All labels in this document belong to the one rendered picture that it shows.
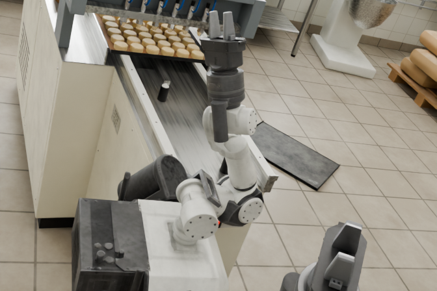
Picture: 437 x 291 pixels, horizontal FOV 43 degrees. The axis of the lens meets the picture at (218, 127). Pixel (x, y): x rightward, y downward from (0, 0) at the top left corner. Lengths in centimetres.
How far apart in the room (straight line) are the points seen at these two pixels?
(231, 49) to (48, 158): 122
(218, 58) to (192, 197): 36
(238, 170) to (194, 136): 43
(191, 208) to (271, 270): 170
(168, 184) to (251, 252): 155
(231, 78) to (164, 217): 35
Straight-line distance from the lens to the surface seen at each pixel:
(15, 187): 277
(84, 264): 104
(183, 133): 180
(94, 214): 114
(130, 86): 193
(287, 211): 312
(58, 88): 212
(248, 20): 219
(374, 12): 514
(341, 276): 73
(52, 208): 247
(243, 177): 142
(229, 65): 126
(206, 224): 105
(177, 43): 223
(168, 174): 127
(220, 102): 128
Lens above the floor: 177
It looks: 29 degrees down
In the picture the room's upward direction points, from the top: 19 degrees clockwise
